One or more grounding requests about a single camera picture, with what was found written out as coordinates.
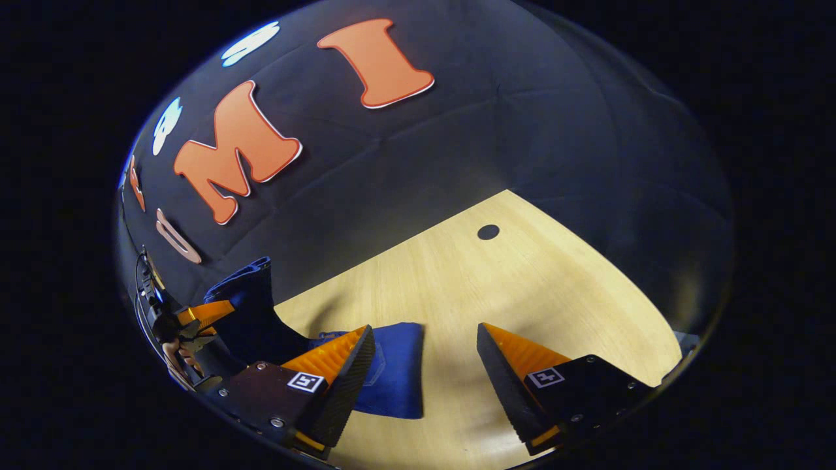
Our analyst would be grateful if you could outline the blue denim jeans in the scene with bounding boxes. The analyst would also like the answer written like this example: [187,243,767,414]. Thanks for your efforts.
[204,257,425,420]

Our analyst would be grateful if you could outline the black backdrop cloth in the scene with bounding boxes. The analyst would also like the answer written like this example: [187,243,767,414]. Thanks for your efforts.
[116,0,735,340]

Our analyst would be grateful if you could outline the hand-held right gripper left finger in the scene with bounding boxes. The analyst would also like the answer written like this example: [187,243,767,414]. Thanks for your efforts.
[208,324,378,459]

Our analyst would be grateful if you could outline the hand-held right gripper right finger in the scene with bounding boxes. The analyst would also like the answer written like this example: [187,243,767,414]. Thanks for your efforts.
[476,322,657,458]

